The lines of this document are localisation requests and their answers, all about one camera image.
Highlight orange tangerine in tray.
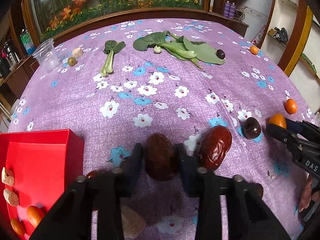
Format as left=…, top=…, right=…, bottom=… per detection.
left=10, top=218, right=25, bottom=236

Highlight right hand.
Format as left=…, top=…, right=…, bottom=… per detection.
left=298, top=174, right=319, bottom=212

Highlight wooden cabinet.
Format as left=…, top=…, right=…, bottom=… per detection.
left=1, top=1, right=39, bottom=105

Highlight small beige chunk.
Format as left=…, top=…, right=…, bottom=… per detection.
left=72, top=47, right=84, bottom=59

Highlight purple floral tablecloth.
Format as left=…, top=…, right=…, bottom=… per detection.
left=9, top=19, right=316, bottom=239

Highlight steel thermos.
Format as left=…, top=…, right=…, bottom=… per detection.
left=4, top=40, right=20, bottom=66

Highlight red tray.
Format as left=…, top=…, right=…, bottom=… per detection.
left=1, top=129, right=84, bottom=239

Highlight red date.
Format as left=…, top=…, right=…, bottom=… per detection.
left=145, top=133, right=176, bottom=181
left=86, top=170, right=102, bottom=179
left=197, top=125, right=232, bottom=171

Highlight orange tangerine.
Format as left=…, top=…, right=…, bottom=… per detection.
left=27, top=205, right=44, bottom=228
left=10, top=218, right=25, bottom=236
left=268, top=113, right=287, bottom=129
left=284, top=98, right=298, bottom=114

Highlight clear plastic cup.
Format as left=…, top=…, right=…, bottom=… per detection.
left=32, top=38, right=60, bottom=73

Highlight beige sugarcane chunk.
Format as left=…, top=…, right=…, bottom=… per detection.
left=121, top=206, right=146, bottom=239
left=1, top=167, right=15, bottom=187
left=3, top=189, right=19, bottom=207

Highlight dark plum on leaf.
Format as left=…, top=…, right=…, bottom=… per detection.
left=216, top=49, right=226, bottom=60

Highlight green olive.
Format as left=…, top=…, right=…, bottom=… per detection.
left=67, top=57, right=77, bottom=67

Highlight small bok choy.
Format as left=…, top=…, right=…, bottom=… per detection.
left=100, top=40, right=126, bottom=77

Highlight small far kumquat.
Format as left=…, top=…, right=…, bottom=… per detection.
left=249, top=46, right=259, bottom=55

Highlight large bok choy leaves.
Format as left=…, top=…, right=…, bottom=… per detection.
left=133, top=31, right=225, bottom=69

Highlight green label bottle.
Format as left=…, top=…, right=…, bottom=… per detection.
left=20, top=29, right=36, bottom=55

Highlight purple spray cans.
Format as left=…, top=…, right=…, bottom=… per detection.
left=223, top=1, right=236, bottom=19

